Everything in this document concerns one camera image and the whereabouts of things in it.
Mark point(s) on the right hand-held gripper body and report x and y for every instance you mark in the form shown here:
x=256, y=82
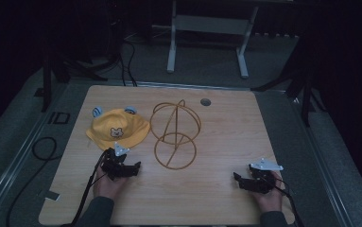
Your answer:
x=263, y=178

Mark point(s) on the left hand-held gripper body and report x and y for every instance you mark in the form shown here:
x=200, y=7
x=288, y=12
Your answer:
x=114, y=164

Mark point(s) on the yellow bear bucket hat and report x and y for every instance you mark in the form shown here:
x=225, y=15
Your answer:
x=118, y=124

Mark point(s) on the person's right hand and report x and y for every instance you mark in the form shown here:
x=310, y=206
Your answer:
x=271, y=198

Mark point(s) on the person's left hand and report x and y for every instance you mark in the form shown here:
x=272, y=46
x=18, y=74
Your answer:
x=107, y=186

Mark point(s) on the black tape piece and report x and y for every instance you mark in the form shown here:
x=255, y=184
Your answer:
x=53, y=195

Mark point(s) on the grey round table grommet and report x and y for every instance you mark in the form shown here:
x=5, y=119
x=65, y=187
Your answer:
x=205, y=102

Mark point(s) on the black tripod stand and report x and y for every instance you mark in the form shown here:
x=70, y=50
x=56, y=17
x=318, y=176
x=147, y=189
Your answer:
x=301, y=85

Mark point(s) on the white metal desk frame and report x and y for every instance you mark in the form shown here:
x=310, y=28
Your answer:
x=211, y=25

